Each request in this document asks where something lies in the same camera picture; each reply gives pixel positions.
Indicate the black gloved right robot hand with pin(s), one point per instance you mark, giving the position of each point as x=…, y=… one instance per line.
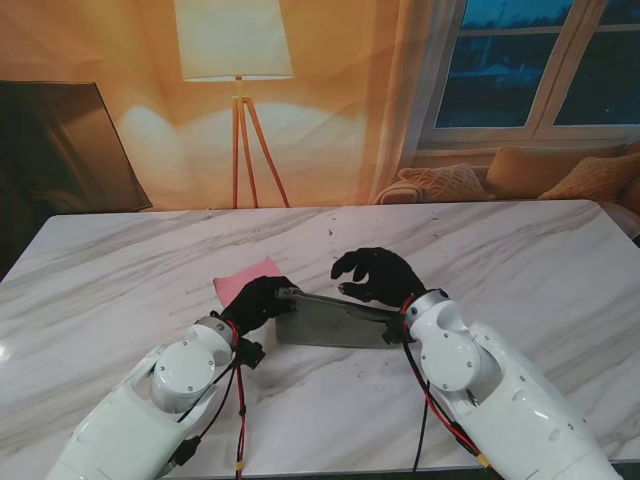
x=385, y=275

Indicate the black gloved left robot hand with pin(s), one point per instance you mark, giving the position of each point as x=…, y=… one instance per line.
x=255, y=305

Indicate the grey suede zipper pouch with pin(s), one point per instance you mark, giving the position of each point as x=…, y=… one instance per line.
x=335, y=325

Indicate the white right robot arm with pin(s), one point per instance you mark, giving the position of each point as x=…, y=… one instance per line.
x=500, y=390

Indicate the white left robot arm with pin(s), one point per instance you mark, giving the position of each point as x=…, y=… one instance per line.
x=150, y=415

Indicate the pink document folder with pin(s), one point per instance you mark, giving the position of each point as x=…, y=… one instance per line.
x=240, y=282

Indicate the cream knitted cushion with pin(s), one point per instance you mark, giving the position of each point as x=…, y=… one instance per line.
x=445, y=182

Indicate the beige sofa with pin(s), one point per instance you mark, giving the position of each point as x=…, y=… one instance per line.
x=500, y=160

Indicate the sheer beige curtain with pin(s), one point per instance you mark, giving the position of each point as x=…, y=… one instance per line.
x=400, y=100

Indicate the plain orange cushion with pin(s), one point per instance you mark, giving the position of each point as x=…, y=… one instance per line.
x=530, y=172

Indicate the orange knitted cushion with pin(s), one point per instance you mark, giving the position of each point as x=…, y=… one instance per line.
x=595, y=177

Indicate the dark flat television screen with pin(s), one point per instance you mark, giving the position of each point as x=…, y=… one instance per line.
x=60, y=150

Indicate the white framed window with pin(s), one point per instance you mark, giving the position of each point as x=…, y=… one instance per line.
x=535, y=65

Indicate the floor lamp with wooden legs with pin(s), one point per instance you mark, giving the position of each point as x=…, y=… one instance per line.
x=235, y=45

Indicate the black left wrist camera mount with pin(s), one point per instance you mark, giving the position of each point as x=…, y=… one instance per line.
x=250, y=352

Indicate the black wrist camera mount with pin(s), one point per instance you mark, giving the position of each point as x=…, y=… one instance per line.
x=395, y=332
x=250, y=352

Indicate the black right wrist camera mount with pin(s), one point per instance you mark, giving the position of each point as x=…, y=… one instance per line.
x=395, y=332

